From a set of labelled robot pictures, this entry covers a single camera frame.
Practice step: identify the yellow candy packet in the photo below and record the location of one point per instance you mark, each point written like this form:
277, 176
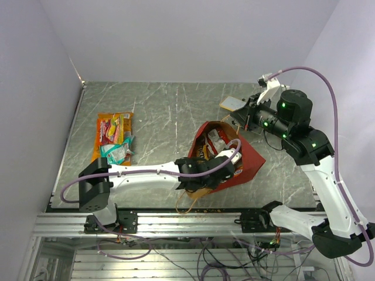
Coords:
201, 149

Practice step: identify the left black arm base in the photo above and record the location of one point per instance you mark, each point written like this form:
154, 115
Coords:
126, 222

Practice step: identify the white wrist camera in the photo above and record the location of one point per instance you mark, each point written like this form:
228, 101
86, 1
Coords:
270, 87
232, 154

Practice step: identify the red paper bag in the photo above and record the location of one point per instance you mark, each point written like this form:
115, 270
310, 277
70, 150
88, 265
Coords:
198, 187

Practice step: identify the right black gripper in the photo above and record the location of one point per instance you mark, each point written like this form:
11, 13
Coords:
245, 116

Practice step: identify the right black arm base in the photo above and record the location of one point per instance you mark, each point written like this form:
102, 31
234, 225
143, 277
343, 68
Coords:
254, 221

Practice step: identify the orange kettle chips bag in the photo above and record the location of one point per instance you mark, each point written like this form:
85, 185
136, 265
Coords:
127, 131

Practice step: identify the aluminium frame rail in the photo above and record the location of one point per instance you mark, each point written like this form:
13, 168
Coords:
156, 225

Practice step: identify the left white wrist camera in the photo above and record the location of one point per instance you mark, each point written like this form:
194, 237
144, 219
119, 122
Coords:
232, 154

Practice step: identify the red yellow snack packet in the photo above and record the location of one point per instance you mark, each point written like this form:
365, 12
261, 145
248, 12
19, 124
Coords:
111, 130

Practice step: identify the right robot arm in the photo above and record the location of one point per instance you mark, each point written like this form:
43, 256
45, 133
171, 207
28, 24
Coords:
342, 232

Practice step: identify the teal snack packet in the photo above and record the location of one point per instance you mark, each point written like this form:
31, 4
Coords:
118, 154

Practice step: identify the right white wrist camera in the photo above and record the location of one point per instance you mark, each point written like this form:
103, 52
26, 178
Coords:
270, 87

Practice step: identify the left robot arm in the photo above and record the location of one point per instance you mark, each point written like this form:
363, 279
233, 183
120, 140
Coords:
101, 181

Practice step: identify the orange snack packet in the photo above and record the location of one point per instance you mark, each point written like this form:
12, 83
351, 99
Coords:
238, 171

